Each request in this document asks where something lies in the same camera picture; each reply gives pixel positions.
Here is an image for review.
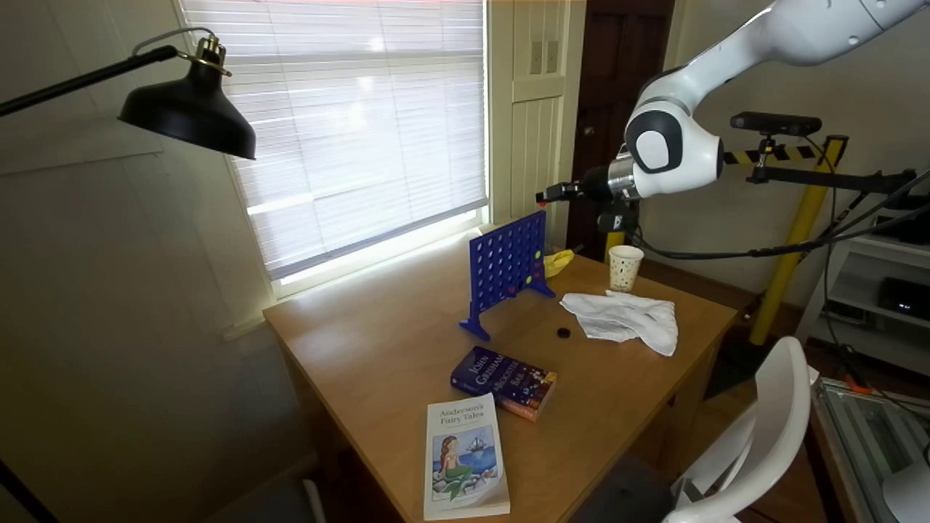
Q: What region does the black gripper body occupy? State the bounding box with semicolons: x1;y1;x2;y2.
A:
576;153;640;204

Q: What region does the blue connect four board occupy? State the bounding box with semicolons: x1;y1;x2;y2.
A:
455;205;559;343

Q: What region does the yellow bag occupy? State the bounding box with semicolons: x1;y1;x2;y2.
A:
541;248;582;281

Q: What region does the cream panelled door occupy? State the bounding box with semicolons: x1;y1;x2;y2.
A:
486;0;591;252

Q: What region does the white paper cup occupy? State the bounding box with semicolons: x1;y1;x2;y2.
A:
604;242;647;294

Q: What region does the dark brown door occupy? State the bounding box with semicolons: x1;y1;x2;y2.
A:
564;0;678;261

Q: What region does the crumpled white cloth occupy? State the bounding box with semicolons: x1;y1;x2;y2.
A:
559;287;682;361

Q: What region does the purple card game box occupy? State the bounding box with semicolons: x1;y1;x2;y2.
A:
447;343;560;423

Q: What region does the white window blind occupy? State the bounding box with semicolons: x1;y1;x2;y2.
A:
175;0;489;281

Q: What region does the yellow hazard striped pole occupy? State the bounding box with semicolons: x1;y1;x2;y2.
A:
718;134;851;349

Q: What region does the white mermaid cover book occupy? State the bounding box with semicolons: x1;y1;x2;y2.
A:
418;388;515;523

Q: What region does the white equipment shelf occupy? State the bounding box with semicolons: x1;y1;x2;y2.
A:
798;189;930;377

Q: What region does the white moulded chair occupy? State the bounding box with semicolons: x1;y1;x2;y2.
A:
659;335;819;523

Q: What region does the white grey machine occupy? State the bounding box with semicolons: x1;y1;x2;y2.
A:
809;375;930;523

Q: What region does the thick black cable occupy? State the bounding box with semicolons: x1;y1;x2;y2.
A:
636;165;930;263

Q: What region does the black stereo camera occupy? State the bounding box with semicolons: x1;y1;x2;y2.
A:
727;107;825;139

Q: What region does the black camera boom stand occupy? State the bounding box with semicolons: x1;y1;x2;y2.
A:
745;134;918;198

